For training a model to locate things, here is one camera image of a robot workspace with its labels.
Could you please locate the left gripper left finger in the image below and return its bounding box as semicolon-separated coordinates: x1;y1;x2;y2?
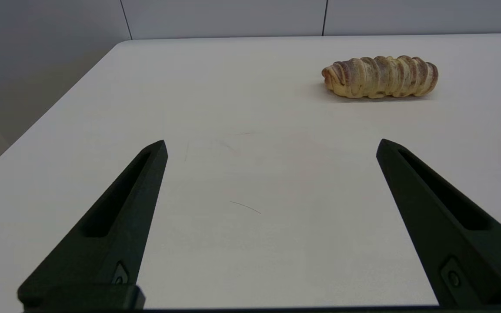
17;140;169;310

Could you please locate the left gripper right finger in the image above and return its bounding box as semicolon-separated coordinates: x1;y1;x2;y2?
376;139;501;307

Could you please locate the long twisted brown bread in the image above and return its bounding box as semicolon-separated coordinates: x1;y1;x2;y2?
321;55;439;99

